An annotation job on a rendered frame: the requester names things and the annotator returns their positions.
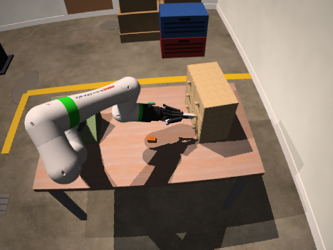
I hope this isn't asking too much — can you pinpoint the orange nine-volt battery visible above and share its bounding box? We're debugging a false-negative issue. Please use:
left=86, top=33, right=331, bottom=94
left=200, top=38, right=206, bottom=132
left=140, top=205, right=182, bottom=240
left=147, top=136, right=156, bottom=142

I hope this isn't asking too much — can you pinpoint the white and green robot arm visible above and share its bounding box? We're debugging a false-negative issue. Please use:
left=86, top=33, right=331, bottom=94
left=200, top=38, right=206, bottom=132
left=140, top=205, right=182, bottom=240
left=25, top=77, right=154, bottom=184

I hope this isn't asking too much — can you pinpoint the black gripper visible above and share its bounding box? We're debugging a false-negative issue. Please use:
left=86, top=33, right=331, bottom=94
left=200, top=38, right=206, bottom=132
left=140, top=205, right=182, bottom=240
left=152, top=104, right=194, bottom=125

